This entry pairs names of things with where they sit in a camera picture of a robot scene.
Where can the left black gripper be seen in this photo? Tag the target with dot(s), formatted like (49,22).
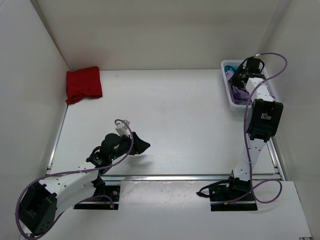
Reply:
(133,144)

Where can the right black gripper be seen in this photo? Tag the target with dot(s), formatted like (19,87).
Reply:
(240,77)

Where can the purple t shirt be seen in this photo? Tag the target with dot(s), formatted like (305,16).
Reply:
(239,96)

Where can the red t shirt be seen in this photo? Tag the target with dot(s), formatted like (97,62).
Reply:
(83,83)

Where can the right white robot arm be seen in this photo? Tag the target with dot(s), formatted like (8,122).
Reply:
(261,120)

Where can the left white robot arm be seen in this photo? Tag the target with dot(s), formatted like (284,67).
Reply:
(46,199)

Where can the teal t shirt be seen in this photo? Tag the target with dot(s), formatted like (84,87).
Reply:
(231,68)

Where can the white plastic basket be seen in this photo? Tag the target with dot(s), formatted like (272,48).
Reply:
(240,108)

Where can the aluminium rail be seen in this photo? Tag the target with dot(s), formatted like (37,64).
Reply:
(164,178)

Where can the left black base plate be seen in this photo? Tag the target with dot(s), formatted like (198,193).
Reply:
(106,197)

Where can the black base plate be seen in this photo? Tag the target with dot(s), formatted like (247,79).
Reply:
(106,197)
(222,199)

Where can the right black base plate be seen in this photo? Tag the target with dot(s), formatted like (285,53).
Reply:
(222,199)

